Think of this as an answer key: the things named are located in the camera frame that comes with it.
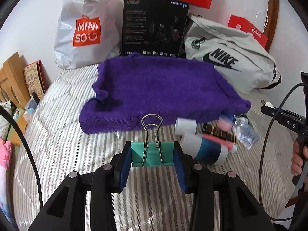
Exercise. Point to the white charger plug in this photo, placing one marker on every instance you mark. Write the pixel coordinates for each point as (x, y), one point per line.
(267, 104)

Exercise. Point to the pink patterned cloth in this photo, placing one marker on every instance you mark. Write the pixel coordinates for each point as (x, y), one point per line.
(6, 160)

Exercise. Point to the purple towel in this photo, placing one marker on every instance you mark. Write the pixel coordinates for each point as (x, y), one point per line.
(129, 87)

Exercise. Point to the white blue bottle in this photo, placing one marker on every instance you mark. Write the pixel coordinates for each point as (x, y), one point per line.
(204, 150)

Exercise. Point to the patterned book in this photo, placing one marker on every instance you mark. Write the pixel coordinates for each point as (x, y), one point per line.
(35, 80)

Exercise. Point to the white tape roll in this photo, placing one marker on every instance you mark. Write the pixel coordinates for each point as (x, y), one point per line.
(185, 126)

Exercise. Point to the right hand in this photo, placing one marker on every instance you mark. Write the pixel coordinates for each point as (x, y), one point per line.
(296, 161)

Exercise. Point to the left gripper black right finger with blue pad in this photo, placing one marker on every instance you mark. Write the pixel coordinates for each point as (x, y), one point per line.
(239, 209)

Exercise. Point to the white Miniso plastic bag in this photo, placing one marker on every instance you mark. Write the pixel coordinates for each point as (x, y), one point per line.
(86, 34)

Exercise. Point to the small red paper bag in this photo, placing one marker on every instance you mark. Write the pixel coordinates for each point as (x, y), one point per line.
(242, 24)

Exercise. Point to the clear plastic pill bag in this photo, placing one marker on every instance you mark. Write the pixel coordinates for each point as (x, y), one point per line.
(244, 132)

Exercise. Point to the black gold box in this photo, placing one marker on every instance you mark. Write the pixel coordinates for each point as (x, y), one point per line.
(216, 132)

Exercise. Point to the pink round case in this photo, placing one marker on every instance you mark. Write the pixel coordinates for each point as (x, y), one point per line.
(225, 123)

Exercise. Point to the black headset box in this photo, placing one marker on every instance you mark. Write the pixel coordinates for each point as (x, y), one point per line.
(153, 27)

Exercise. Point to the teal binder clip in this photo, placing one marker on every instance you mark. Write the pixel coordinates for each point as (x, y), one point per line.
(152, 154)

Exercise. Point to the pink white tube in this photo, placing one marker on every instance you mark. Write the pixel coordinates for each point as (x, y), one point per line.
(232, 147)

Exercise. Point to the grey Nike bag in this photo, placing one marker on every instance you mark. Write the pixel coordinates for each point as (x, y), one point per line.
(236, 55)

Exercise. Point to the striped quilt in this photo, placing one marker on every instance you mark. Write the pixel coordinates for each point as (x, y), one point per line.
(152, 198)

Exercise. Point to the wooden chair back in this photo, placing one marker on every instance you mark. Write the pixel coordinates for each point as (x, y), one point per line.
(272, 16)

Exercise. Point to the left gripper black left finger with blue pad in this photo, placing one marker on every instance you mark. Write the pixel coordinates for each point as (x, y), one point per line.
(65, 209)

